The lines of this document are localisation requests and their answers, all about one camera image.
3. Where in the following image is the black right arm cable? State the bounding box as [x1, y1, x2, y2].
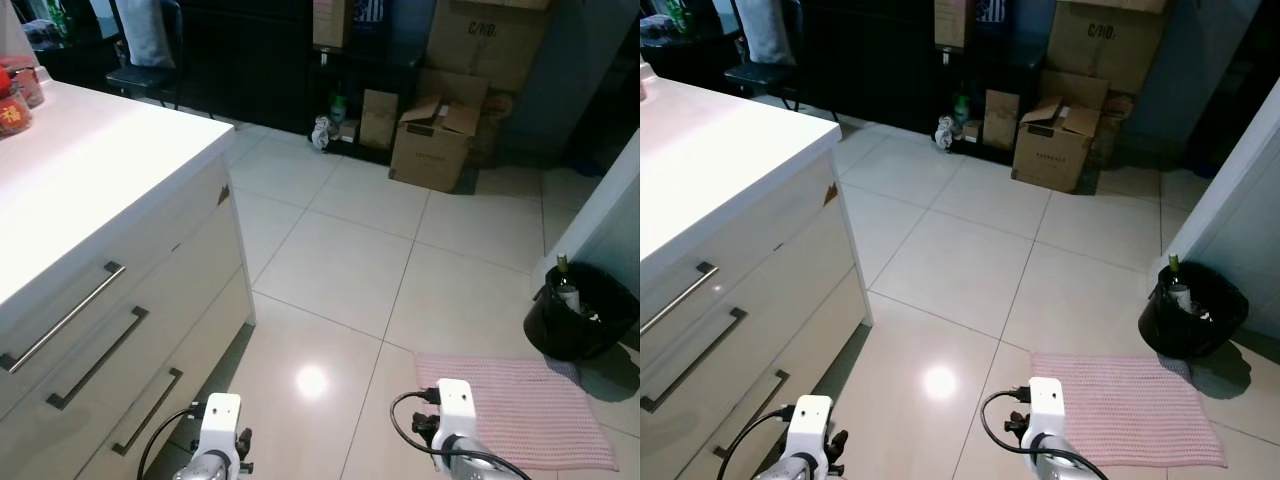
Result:
[980, 388, 1111, 480]
[390, 388, 536, 480]

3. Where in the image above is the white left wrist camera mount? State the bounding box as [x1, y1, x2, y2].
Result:
[789, 395, 836, 466]
[198, 393, 244, 463]

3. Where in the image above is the pink ribbed floor mat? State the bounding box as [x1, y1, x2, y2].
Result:
[1030, 351, 1228, 470]
[414, 352, 619, 473]

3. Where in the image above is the small upright cardboard box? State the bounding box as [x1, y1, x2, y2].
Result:
[982, 89, 1022, 152]
[359, 89, 400, 152]

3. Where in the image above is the wine bottle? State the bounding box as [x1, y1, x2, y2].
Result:
[555, 254, 584, 317]
[1165, 254, 1194, 313]

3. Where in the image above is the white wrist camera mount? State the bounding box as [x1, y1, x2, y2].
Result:
[436, 379, 475, 441]
[198, 393, 244, 463]
[1028, 377, 1067, 441]
[789, 395, 836, 466]

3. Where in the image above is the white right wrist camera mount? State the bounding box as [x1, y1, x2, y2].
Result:
[436, 379, 475, 441]
[1028, 377, 1067, 441]

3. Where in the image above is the open cardboard box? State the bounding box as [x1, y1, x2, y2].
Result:
[1011, 95, 1102, 194]
[389, 95, 484, 194]

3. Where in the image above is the black round bin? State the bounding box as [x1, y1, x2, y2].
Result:
[1138, 262, 1250, 360]
[523, 262, 641, 362]

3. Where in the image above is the steel drawer handle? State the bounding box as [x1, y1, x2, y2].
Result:
[0, 262, 127, 374]
[46, 306, 150, 412]
[640, 262, 720, 335]
[712, 369, 792, 460]
[640, 307, 749, 414]
[111, 368, 185, 457]

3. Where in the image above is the large printed cardboard box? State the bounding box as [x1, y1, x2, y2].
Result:
[426, 0, 552, 94]
[1046, 0, 1173, 97]

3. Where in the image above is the white kitchen island cabinet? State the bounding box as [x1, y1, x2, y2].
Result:
[640, 62, 874, 480]
[0, 78, 257, 480]

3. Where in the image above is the grey cloth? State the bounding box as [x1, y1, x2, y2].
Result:
[112, 0, 177, 69]
[738, 0, 798, 67]

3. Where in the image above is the black shelf unit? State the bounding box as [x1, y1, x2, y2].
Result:
[180, 0, 426, 168]
[800, 0, 1046, 168]

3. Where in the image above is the red lidded snack jar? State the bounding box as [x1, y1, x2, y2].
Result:
[0, 66, 34, 140]
[0, 55, 47, 109]

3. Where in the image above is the narrow brown cardboard box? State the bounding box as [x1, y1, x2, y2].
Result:
[934, 0, 972, 50]
[312, 0, 352, 50]

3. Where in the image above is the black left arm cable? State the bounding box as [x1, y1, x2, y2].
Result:
[716, 405, 798, 480]
[137, 403, 206, 480]

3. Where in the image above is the black chair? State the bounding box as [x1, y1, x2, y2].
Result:
[724, 0, 807, 113]
[104, 0, 187, 109]

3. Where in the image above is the white tall cabinet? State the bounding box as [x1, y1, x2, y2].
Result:
[1163, 75, 1280, 353]
[542, 128, 641, 293]

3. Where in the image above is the flat closed cardboard box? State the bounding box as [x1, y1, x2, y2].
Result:
[417, 68, 491, 113]
[1039, 68, 1110, 113]

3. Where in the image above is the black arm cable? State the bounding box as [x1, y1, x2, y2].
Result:
[390, 388, 536, 480]
[980, 388, 1111, 480]
[716, 405, 798, 480]
[137, 403, 206, 480]

